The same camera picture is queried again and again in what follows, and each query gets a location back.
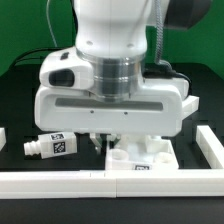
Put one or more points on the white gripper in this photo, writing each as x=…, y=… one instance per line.
x=85, y=94

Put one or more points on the white chair seat part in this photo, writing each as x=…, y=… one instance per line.
x=141, y=152

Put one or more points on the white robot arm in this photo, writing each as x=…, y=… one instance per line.
x=117, y=28

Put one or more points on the white chair backrest frame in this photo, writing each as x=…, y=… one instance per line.
x=189, y=106

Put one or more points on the white U-shaped fence frame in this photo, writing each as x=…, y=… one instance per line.
x=112, y=184

